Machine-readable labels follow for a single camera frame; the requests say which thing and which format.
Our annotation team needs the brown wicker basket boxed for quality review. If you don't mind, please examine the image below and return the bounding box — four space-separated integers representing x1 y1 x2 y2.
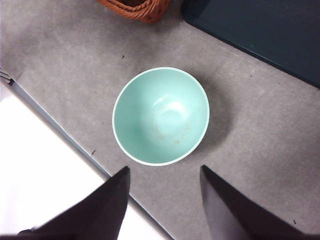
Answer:
96 0 173 25

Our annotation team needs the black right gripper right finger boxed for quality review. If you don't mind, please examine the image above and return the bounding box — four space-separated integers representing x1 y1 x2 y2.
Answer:
200 164 311 240

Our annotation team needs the teal ceramic bowl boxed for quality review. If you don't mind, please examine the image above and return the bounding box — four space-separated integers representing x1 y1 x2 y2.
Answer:
111 66 211 167

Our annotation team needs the dark green rectangular tray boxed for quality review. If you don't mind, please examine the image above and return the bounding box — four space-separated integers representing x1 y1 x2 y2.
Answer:
181 0 320 89

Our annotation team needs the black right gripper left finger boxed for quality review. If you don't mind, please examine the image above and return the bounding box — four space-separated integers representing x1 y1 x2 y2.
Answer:
17 165 131 240

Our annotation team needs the grey metal table corner bracket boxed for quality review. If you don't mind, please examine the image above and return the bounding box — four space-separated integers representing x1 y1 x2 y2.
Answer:
0 70 15 87

